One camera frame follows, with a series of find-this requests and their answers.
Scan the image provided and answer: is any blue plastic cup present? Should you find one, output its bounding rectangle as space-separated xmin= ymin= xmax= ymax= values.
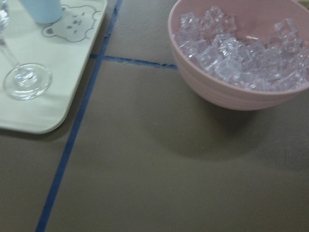
xmin=20 ymin=0 xmax=62 ymax=24

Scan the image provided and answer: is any pink bowl of ice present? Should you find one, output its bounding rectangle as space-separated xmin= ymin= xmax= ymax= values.
xmin=168 ymin=0 xmax=309 ymax=111

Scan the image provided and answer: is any cream bear tray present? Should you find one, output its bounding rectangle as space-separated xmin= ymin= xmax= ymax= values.
xmin=0 ymin=0 xmax=109 ymax=135

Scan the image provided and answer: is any clear wine glass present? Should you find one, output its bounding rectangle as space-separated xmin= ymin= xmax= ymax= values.
xmin=0 ymin=0 xmax=52 ymax=101

